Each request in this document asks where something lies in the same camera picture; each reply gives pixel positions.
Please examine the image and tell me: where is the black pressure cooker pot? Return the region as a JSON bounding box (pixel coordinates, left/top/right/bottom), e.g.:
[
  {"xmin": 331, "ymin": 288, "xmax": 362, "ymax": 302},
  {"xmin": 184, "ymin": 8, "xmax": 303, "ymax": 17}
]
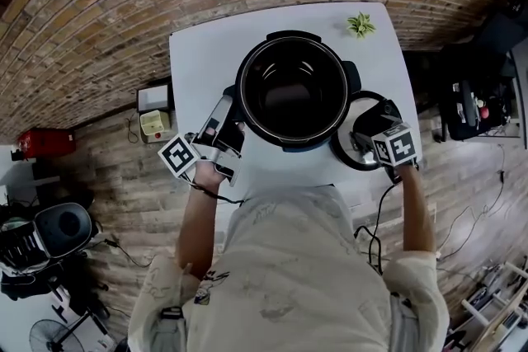
[{"xmin": 224, "ymin": 30, "xmax": 363, "ymax": 155}]

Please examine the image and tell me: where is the black cart with bottles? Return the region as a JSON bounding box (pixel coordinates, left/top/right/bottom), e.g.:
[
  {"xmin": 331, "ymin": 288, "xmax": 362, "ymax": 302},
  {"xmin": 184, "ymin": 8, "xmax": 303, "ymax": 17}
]
[{"xmin": 437, "ymin": 77, "xmax": 521, "ymax": 142}]

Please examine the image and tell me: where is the white drawer cabinet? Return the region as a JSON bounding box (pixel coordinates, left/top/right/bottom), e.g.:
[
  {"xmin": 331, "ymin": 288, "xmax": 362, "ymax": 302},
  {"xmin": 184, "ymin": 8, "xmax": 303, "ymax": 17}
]
[{"xmin": 135, "ymin": 82, "xmax": 174, "ymax": 145}]

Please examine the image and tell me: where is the red metal box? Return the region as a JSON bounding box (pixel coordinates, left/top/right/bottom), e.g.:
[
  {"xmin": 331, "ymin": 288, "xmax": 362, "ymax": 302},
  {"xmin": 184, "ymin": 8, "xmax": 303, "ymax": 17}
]
[{"xmin": 16, "ymin": 128, "xmax": 78, "ymax": 162}]

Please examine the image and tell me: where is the person's left hand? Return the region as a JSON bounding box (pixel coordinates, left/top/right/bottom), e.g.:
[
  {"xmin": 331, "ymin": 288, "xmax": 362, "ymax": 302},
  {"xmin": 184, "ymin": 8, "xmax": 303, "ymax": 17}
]
[{"xmin": 192, "ymin": 161, "xmax": 227, "ymax": 195}]

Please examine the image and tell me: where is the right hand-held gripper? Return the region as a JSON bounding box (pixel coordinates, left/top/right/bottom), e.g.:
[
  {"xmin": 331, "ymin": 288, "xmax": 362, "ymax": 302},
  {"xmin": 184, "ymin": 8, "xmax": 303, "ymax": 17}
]
[{"xmin": 349, "ymin": 117, "xmax": 420, "ymax": 184}]

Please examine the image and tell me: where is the white table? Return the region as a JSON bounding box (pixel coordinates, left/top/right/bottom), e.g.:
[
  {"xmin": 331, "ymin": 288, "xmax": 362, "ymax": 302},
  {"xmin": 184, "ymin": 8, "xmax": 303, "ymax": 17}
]
[{"xmin": 168, "ymin": 2, "xmax": 422, "ymax": 215}]

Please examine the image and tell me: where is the white desk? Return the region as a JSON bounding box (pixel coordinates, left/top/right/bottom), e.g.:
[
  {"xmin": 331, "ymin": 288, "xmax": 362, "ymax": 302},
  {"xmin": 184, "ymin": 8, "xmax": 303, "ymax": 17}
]
[{"xmin": 0, "ymin": 143, "xmax": 61, "ymax": 199}]

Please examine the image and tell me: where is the black standing fan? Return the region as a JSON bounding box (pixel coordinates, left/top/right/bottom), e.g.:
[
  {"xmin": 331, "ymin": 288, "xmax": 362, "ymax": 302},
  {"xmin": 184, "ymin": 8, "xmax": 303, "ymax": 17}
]
[{"xmin": 28, "ymin": 318, "xmax": 82, "ymax": 352}]

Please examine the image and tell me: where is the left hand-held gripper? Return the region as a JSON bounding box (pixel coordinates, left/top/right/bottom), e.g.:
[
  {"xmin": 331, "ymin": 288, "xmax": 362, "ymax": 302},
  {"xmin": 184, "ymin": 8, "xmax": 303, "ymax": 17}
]
[{"xmin": 157, "ymin": 93, "xmax": 247, "ymax": 187}]

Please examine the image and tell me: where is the small green plant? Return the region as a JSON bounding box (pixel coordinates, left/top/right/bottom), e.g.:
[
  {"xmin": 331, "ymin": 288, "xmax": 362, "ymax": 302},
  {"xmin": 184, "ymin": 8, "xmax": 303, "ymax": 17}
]
[{"xmin": 346, "ymin": 11, "xmax": 377, "ymax": 40}]

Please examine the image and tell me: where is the black desk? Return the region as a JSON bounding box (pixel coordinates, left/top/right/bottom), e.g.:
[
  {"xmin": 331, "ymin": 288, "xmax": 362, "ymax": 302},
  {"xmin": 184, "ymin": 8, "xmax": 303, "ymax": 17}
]
[{"xmin": 510, "ymin": 49, "xmax": 528, "ymax": 137}]

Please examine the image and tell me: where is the person's right forearm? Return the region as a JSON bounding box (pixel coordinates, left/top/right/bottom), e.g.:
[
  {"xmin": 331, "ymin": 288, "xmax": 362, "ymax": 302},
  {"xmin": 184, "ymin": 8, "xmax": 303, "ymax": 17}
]
[{"xmin": 395, "ymin": 164, "xmax": 437, "ymax": 255}]

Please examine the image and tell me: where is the black pressure cooker lid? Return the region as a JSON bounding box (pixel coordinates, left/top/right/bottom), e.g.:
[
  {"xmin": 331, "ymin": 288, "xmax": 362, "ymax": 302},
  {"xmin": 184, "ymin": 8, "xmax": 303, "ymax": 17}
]
[{"xmin": 332, "ymin": 89, "xmax": 403, "ymax": 171}]

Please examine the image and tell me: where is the black wrist strap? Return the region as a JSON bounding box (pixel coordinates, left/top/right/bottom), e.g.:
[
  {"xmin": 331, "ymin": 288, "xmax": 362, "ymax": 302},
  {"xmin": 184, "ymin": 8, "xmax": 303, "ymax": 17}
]
[{"xmin": 189, "ymin": 181, "xmax": 244, "ymax": 205}]

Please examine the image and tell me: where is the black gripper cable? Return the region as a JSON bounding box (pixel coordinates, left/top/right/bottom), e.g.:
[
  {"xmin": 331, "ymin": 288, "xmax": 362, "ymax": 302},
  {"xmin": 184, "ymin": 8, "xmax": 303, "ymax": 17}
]
[{"xmin": 354, "ymin": 181, "xmax": 399, "ymax": 275}]

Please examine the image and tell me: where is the person's beige shirt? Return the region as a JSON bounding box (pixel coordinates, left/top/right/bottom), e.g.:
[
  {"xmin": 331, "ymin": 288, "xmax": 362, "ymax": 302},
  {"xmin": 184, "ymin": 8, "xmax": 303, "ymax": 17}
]
[{"xmin": 127, "ymin": 184, "xmax": 450, "ymax": 352}]

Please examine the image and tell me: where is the white wooden rack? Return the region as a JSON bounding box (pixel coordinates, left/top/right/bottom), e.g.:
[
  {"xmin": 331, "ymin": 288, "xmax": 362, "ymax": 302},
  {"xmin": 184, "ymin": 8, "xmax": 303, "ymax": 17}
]
[{"xmin": 449, "ymin": 257, "xmax": 528, "ymax": 352}]

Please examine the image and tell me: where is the person's left forearm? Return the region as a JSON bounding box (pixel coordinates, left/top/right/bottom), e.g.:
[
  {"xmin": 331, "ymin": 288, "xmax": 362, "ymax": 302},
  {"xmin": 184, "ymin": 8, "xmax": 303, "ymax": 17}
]
[{"xmin": 176, "ymin": 181, "xmax": 224, "ymax": 281}]

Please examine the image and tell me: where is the cream box with red button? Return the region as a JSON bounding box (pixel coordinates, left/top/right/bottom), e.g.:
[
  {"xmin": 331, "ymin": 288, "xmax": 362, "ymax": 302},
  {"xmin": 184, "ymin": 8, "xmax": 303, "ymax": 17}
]
[{"xmin": 139, "ymin": 110, "xmax": 171, "ymax": 145}]

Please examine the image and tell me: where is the grey shoulder strap with buckle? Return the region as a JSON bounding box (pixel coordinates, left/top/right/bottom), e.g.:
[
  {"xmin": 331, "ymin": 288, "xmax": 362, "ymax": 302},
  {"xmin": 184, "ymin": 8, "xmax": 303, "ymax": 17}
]
[
  {"xmin": 389, "ymin": 292, "xmax": 417, "ymax": 352},
  {"xmin": 154, "ymin": 307, "xmax": 186, "ymax": 352}
]

